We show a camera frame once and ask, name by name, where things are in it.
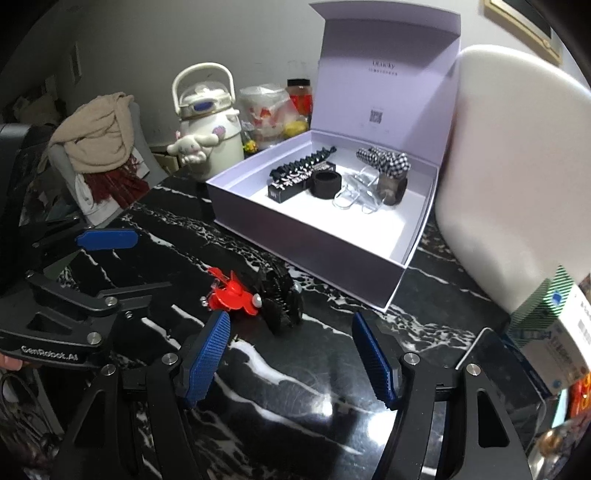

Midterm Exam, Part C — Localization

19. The striped black white cloth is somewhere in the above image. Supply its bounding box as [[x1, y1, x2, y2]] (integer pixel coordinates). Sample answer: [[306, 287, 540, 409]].
[[355, 145, 411, 178]]

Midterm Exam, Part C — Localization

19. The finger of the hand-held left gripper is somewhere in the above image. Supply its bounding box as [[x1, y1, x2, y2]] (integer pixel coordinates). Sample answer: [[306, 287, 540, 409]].
[[25, 272, 174, 321], [30, 217, 140, 252]]

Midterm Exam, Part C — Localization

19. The wooden drawer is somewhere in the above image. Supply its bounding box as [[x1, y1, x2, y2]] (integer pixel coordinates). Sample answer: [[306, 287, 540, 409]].
[[150, 143, 185, 176]]

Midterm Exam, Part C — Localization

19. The black round hair band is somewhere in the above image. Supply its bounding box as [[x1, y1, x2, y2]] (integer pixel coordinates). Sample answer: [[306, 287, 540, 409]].
[[309, 171, 342, 200]]

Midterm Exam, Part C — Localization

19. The white plastic board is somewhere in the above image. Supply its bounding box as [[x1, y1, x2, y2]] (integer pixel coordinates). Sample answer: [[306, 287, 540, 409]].
[[436, 44, 591, 315]]

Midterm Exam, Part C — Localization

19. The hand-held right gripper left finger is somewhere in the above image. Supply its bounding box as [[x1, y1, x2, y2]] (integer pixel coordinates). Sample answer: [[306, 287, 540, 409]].
[[51, 310, 232, 480]]

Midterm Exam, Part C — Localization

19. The red lid glass jar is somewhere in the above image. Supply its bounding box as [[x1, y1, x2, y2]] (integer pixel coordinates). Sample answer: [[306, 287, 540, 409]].
[[286, 78, 312, 116]]

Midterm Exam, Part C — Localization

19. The white cartoon dog kettle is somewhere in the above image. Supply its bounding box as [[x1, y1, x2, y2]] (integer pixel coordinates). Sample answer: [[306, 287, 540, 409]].
[[167, 62, 245, 182]]

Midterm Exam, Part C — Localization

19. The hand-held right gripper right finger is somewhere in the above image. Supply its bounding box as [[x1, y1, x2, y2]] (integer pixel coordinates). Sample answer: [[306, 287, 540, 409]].
[[352, 311, 536, 480]]

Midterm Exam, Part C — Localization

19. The grey chair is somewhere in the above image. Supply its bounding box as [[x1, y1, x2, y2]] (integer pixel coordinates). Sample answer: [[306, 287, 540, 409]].
[[46, 99, 169, 227]]

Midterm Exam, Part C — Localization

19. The black toothed hair clip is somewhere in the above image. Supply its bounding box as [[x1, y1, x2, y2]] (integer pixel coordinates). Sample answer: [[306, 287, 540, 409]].
[[270, 145, 338, 178]]

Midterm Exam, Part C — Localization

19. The black claw hair clip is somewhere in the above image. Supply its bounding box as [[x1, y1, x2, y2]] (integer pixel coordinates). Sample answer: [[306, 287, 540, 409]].
[[256, 265, 305, 335]]

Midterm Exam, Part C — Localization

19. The clear plastic bag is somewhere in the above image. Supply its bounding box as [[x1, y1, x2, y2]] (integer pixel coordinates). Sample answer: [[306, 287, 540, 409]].
[[238, 83, 301, 148]]

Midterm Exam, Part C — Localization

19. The cream picture frame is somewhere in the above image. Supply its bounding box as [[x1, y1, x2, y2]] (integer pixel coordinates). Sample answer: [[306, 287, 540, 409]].
[[484, 0, 561, 65]]

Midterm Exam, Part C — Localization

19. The black printed rectangular box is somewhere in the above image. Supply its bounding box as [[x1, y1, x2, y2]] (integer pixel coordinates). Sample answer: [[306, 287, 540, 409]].
[[267, 161, 337, 202]]

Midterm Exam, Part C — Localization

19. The red fringed scarf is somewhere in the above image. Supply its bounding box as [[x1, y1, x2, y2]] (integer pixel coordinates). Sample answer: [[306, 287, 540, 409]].
[[83, 154, 151, 208]]

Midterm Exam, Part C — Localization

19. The red hair clip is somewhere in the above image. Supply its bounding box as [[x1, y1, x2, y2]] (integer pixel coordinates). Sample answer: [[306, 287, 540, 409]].
[[200, 267, 263, 317]]

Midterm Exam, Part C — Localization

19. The green white medicine box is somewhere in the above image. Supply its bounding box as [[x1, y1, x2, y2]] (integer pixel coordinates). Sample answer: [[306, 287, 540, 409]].
[[505, 265, 591, 398]]

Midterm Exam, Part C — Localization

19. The beige scarf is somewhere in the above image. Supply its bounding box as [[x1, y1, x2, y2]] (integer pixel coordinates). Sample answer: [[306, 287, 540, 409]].
[[39, 92, 137, 174]]

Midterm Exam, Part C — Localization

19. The lavender gift box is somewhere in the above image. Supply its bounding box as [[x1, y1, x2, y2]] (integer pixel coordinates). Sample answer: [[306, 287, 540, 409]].
[[205, 0, 462, 312]]

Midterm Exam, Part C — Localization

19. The orange packet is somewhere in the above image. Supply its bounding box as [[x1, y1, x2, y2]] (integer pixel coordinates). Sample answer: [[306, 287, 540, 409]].
[[568, 369, 591, 416]]

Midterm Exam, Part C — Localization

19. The clear hair clip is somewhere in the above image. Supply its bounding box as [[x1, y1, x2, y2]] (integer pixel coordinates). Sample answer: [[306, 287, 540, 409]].
[[331, 164, 386, 214]]

